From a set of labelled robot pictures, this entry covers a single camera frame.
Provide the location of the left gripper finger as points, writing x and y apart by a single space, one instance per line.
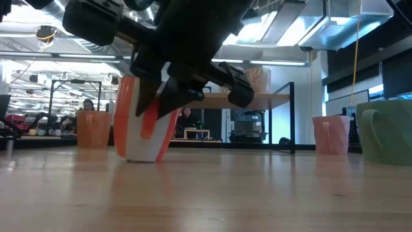
146 90
178 98

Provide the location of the orange and white mug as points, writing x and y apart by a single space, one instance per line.
136 145

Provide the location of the white mug orange floral pattern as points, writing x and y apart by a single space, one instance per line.
258 80

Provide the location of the plain green mug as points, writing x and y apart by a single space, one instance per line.
392 135

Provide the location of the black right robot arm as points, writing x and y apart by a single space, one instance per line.
402 9

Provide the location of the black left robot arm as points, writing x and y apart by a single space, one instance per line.
93 19

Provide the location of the person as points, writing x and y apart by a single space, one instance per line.
88 105
186 120

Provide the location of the small wooden table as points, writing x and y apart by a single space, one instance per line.
197 131

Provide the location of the plain orange-brown mug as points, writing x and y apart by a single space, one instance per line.
94 130

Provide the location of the long ceiling light strip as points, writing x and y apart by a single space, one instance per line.
257 62
64 55

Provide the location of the black cart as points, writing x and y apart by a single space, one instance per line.
248 124

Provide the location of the wooden shelf riser black legs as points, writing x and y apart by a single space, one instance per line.
270 100

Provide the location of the background robot station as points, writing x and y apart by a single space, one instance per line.
38 124

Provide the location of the plain pink mug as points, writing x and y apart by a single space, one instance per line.
331 135

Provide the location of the dark monitor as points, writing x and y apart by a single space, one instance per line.
397 75

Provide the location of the silver ventilation duct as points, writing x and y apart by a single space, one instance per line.
341 29

